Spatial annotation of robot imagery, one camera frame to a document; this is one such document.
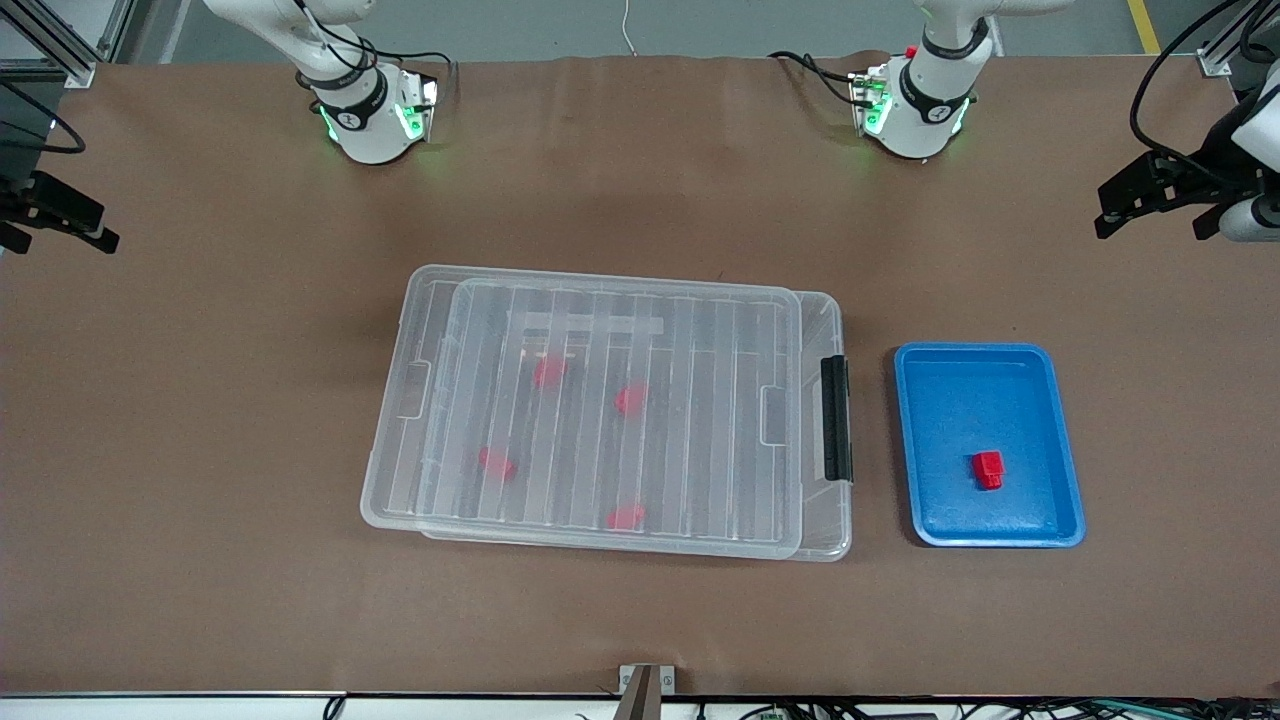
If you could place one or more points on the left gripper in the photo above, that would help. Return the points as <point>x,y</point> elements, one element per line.
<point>1203,178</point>

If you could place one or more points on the black box latch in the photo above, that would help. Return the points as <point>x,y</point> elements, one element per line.
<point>836,420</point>

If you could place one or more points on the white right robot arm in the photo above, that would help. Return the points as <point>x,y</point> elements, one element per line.
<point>365,120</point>

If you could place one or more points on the metal camera post bracket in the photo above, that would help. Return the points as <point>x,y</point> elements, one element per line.
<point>645,690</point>

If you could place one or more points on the aluminium frame post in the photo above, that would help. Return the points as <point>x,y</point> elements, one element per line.
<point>70,55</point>
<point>1225,50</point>

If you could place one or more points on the red block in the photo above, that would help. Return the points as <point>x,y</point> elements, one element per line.
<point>548,372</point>
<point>626,517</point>
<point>497,463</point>
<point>988,470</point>
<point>630,398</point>

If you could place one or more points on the blue plastic tray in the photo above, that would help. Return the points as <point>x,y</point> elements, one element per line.
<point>960,400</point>

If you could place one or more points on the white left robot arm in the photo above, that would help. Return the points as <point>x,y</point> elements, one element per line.
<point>920,110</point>

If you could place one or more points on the brown table cover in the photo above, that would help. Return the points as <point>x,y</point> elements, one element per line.
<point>200,600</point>

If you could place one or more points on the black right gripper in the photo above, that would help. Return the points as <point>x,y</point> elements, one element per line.
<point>22,193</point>

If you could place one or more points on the clear plastic storage box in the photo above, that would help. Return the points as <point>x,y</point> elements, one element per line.
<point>826,520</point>

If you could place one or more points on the clear ribbed plastic lid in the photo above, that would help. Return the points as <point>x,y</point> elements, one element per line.
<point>700,470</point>

